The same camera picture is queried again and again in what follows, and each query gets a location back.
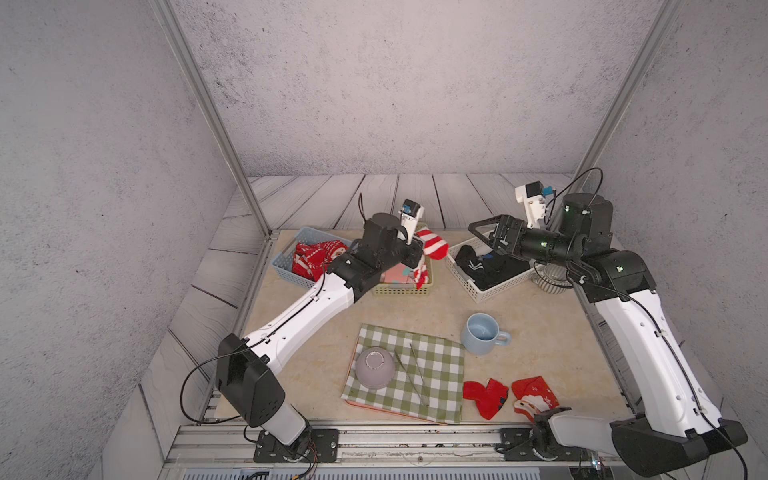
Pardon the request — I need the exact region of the right aluminium frame post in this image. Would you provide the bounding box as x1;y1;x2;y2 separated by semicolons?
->
572;0;684;189

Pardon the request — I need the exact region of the left aluminium frame post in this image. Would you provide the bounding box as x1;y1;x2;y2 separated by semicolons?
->
150;0;272;237

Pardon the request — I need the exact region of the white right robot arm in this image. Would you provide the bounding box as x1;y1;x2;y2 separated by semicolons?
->
468;193;748;477

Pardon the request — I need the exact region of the green white checkered cloth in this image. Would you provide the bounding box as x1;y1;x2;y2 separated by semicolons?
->
341;324;464;424

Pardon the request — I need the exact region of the white plastic basket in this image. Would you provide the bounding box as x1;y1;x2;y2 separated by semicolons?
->
445;236;535;303

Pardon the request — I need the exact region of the lilac ceramic bowl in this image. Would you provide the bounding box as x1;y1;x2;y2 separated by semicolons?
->
355;347;396;390

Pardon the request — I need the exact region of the light blue plastic basket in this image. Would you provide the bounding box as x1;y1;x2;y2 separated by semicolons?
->
271;226;352;289

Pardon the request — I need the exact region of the grey striped ceramic mug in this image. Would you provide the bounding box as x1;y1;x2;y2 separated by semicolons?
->
531;262;573;295

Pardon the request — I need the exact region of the pink sock with blue text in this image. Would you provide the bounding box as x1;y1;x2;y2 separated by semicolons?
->
380;264;429;287

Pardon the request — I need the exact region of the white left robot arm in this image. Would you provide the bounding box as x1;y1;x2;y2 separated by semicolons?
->
215;201;424;457

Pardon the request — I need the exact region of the light green plastic basket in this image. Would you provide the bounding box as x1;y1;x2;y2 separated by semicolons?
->
371;259;434;296

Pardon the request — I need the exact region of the aluminium frame post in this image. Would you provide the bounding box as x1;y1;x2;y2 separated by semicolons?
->
150;0;272;237
572;0;684;189

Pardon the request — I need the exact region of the black sock with white label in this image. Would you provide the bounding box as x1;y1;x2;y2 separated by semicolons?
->
455;245;530;291

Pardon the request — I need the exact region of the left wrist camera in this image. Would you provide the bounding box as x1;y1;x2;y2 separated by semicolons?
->
400;199;424;245

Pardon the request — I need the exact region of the light blue ceramic mug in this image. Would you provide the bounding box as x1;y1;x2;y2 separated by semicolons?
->
461;313;511;356

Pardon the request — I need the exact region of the red bear Christmas sock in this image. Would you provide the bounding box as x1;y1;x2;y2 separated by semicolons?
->
291;240;347;282

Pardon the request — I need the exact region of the plain red sock front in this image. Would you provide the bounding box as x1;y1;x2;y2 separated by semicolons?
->
462;378;509;420

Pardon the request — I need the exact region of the red white striped Santa sock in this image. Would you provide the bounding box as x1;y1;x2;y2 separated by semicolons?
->
413;227;450;290

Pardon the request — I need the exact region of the red Santa sock front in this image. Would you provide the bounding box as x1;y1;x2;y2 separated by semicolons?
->
511;376;560;422

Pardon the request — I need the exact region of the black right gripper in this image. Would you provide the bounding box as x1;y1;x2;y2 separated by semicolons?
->
471;216;583;273

